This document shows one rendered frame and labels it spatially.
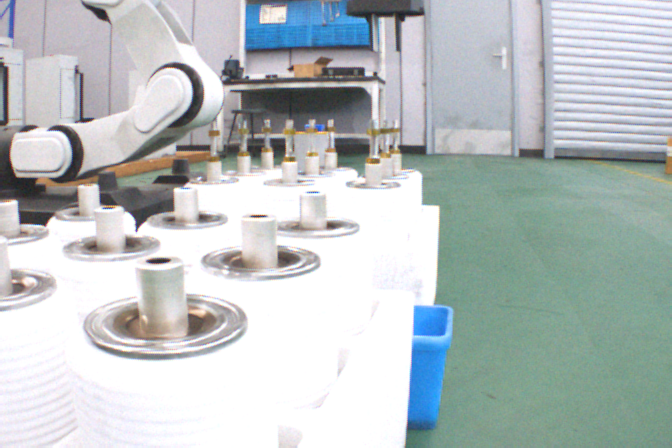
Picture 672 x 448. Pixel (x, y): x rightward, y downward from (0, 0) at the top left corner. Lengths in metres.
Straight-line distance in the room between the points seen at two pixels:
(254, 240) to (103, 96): 6.90
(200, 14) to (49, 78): 3.42
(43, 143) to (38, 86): 2.22
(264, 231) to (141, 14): 0.96
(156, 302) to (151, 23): 1.05
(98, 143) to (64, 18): 6.52
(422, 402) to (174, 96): 0.79
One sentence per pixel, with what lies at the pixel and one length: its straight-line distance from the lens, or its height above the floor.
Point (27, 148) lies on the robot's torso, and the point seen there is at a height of 0.30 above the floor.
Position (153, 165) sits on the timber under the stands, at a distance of 4.17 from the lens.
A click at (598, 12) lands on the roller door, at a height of 1.61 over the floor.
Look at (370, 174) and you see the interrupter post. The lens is 0.75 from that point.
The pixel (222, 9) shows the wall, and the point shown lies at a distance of 6.52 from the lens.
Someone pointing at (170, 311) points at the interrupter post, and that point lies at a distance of 0.24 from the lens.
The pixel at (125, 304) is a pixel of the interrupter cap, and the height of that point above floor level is 0.25.
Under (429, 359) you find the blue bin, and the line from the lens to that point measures 0.59.
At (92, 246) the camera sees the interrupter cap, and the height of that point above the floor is 0.25.
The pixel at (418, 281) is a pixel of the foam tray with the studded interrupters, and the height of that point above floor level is 0.14.
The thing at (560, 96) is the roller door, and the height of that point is 0.66.
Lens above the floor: 0.34
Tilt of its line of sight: 8 degrees down
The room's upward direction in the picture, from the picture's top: straight up
